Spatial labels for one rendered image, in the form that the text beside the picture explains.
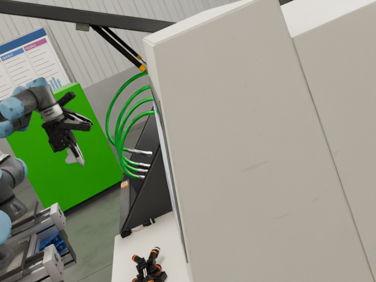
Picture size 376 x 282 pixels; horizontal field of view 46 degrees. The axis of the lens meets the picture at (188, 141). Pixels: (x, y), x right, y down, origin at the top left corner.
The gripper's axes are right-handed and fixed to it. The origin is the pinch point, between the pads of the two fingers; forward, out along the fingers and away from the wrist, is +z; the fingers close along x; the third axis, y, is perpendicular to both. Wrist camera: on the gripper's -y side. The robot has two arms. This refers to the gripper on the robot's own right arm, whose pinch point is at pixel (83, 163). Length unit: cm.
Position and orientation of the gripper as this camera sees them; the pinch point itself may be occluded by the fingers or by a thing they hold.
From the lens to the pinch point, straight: 175.7
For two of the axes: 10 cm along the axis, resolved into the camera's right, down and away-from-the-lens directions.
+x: 1.3, 2.4, -9.6
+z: 3.8, 8.8, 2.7
